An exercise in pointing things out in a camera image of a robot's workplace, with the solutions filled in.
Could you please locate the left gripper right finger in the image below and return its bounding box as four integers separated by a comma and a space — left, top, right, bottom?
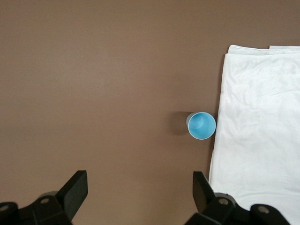
184, 171, 292, 225

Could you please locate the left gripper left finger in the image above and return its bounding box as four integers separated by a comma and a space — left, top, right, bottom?
0, 170, 89, 225

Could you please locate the blue plastic cup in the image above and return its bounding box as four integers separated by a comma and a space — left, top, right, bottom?
186, 112, 217, 141

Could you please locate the white cloth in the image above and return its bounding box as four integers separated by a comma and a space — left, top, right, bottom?
208, 45, 300, 225

